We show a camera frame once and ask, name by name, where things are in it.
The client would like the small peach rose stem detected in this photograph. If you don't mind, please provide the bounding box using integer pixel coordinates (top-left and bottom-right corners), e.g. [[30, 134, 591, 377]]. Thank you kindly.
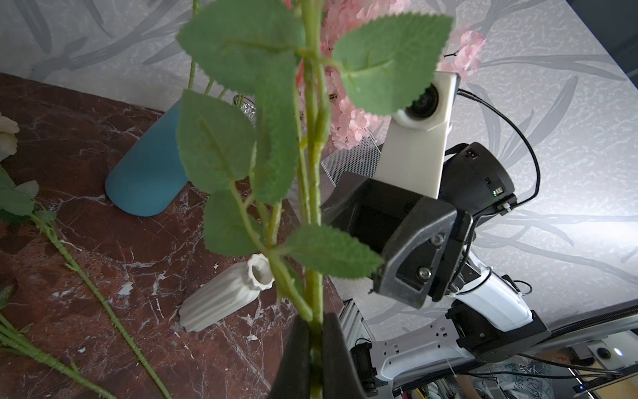
[[0, 111, 173, 399]]

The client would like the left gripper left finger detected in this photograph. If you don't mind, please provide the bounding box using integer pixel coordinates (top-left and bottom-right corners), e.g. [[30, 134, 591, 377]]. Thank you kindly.
[[267, 316, 311, 399]]

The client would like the small pink rose stem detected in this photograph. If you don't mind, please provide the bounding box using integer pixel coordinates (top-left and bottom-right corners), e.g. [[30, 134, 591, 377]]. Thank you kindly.
[[1, 315, 116, 399]]

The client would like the white ribbed vase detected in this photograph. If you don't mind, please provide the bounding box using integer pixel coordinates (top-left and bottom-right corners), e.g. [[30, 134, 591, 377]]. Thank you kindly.
[[179, 254, 274, 333]]

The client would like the white wire mesh basket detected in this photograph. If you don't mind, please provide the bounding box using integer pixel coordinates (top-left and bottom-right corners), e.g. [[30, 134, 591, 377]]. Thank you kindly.
[[321, 136, 381, 186]]

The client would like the pink cherry blossom tree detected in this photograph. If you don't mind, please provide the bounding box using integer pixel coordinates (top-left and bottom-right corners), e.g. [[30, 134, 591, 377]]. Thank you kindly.
[[320, 1, 486, 151]]

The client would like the pale peach rose cluster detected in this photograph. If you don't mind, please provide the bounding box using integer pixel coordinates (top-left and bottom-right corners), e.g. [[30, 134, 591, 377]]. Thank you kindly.
[[175, 0, 455, 399]]

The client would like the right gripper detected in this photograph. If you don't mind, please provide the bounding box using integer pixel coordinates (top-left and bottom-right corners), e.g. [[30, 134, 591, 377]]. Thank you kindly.
[[321, 172, 473, 309]]

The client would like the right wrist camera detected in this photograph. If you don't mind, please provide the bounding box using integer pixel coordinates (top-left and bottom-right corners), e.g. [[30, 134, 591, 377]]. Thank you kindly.
[[374, 71, 460, 199]]

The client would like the teal ceramic vase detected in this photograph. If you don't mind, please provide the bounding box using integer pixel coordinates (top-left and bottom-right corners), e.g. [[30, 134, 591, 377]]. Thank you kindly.
[[105, 101, 188, 217]]

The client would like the person behind the rig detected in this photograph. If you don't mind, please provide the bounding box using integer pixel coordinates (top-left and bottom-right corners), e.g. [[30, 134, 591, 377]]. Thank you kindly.
[[487, 348, 579, 398]]

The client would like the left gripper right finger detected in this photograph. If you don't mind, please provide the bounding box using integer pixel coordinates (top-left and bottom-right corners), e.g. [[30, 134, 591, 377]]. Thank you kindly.
[[322, 313, 366, 399]]

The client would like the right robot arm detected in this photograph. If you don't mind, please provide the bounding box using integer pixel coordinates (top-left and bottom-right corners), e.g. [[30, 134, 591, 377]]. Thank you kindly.
[[322, 74, 549, 398]]

